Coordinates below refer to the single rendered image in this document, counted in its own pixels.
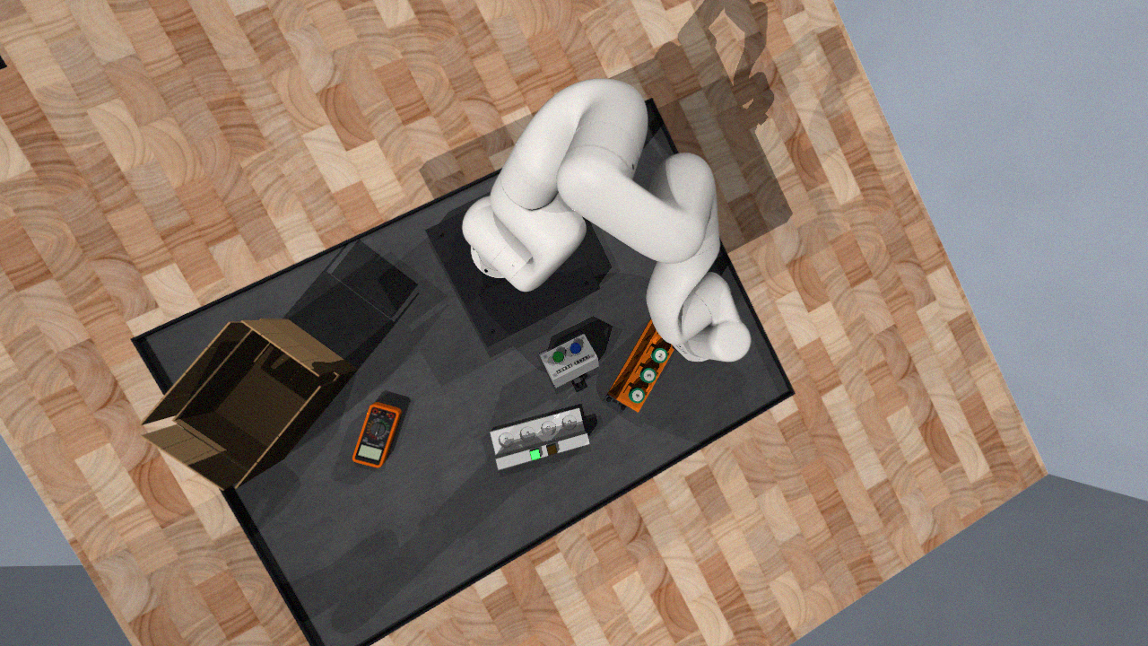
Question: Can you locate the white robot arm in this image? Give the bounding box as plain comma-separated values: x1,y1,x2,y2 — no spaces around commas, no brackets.
461,78,751,361

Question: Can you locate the brown cardboard box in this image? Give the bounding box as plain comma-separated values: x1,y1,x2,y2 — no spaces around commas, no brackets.
139,319,357,491

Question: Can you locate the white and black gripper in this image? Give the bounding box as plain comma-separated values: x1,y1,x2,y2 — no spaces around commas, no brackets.
670,344,708,361

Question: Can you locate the orange pocket multimeter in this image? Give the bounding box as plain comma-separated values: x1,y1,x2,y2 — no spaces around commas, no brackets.
352,402,402,467

